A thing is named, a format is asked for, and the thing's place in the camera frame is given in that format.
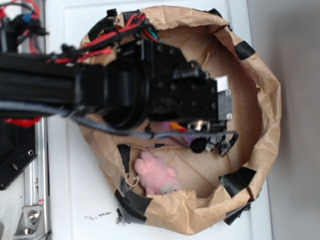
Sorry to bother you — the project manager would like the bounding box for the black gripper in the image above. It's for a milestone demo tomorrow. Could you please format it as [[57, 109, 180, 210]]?
[[117, 39, 235, 153]]

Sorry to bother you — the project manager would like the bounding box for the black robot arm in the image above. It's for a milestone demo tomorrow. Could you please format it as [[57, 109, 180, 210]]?
[[0, 39, 239, 156]]

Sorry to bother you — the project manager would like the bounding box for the pink plush bunny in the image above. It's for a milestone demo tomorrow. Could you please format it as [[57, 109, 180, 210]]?
[[134, 151, 184, 196]]

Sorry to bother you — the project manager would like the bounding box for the brown paper bag bin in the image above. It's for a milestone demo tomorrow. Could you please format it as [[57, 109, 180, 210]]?
[[80, 6, 282, 235]]

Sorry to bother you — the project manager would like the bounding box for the red and black wire bundle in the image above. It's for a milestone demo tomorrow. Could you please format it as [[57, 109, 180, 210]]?
[[44, 8, 161, 66]]

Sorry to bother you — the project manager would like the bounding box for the aluminium extrusion rail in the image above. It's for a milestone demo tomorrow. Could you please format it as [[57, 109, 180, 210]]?
[[24, 118, 52, 240]]

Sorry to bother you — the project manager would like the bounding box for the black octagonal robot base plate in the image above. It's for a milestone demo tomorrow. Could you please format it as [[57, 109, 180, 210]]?
[[0, 123, 38, 191]]

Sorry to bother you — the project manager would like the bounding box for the grey braided cable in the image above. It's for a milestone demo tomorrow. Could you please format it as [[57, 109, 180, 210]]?
[[0, 99, 240, 141]]

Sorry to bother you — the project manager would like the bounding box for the aluminium corner bracket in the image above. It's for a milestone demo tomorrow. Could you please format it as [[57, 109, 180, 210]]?
[[13, 205, 46, 240]]

